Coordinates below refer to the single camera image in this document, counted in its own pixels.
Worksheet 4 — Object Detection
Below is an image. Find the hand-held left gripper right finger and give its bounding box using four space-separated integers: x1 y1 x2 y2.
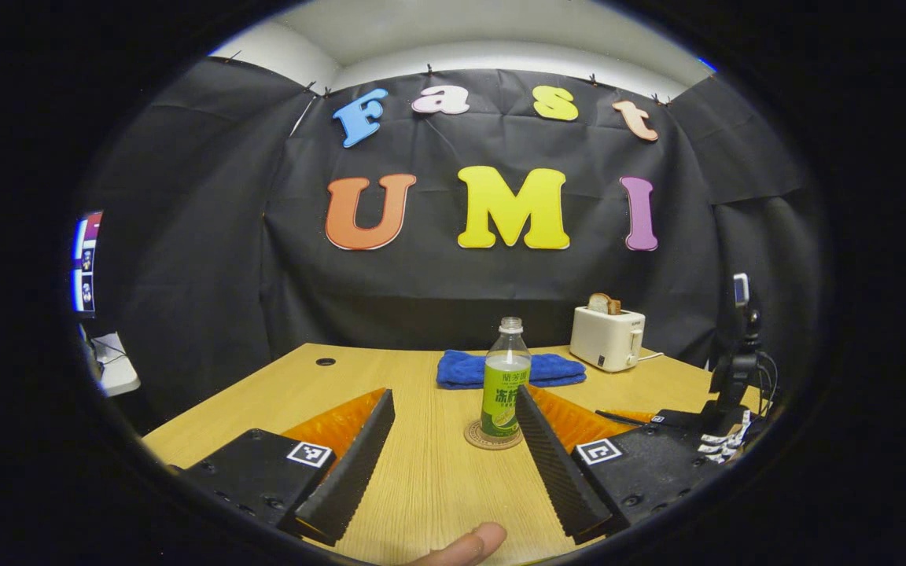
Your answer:
516 385 725 543

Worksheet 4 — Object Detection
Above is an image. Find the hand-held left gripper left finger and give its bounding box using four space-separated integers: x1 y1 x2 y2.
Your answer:
178 388 396 547

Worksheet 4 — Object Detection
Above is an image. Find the round wooden coaster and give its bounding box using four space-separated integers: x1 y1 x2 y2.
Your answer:
464 419 524 451

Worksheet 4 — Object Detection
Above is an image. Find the green label water bottle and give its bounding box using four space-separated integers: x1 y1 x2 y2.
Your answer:
481 317 532 439

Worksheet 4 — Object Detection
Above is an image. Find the black phone stand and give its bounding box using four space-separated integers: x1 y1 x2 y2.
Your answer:
709 307 776 417

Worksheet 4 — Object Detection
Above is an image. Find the white toaster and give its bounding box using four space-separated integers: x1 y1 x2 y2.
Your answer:
569 305 646 373

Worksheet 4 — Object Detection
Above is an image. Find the blue folded towel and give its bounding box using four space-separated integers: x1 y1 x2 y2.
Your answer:
436 350 587 391

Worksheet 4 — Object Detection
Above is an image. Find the black backdrop cloth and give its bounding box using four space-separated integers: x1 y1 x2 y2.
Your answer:
79 57 827 433

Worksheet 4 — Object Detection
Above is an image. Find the white side table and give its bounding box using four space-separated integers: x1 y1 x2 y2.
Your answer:
79 326 142 398

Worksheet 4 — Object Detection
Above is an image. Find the computer monitor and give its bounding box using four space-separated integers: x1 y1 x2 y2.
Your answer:
72 211 104 317

